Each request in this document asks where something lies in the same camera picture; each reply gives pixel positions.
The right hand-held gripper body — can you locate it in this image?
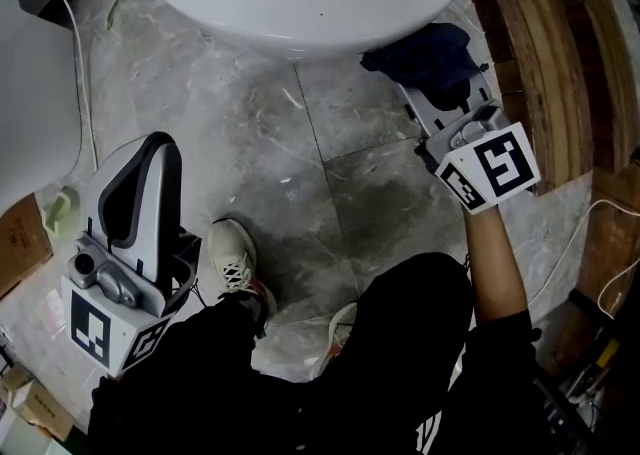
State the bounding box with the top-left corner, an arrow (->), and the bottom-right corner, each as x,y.
414,100 -> 543,216

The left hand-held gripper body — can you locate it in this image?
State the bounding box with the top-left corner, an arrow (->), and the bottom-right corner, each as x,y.
59,229 -> 202,379

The dark purple cloth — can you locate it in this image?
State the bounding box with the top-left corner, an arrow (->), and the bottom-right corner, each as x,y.
359,21 -> 484,112

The person's right forearm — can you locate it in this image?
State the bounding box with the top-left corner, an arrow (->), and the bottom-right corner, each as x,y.
463,202 -> 531,324

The white closed-lid toilet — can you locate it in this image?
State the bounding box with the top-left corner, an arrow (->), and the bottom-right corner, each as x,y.
0,0 -> 84,217

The pale green plastic holder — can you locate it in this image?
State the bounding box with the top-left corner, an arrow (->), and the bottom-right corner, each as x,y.
42,187 -> 81,237

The dark wooden platform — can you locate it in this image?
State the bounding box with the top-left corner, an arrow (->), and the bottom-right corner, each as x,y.
464,0 -> 640,197

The large cardboard box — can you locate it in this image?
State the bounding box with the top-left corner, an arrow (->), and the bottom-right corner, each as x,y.
0,192 -> 55,299

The small cardboard box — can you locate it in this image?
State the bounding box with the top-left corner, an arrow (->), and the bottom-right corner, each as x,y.
0,365 -> 76,444

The brown wooden plank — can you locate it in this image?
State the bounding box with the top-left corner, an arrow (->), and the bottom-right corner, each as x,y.
539,162 -> 640,374

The person's black clothed body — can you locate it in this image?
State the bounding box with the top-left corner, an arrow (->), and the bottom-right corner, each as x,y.
87,251 -> 556,455

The person's right white shoe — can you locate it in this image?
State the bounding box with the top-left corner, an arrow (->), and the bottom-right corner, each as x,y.
319,301 -> 359,374

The yellow black tool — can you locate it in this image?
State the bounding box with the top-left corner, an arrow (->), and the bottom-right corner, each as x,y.
594,337 -> 621,369

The black metal rack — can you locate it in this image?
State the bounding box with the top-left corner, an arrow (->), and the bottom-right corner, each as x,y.
534,287 -> 640,455

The white power strip cable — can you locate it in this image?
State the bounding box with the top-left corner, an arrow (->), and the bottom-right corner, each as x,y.
527,198 -> 640,319

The grey water hose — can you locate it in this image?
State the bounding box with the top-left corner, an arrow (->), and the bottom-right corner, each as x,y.
106,0 -> 141,29

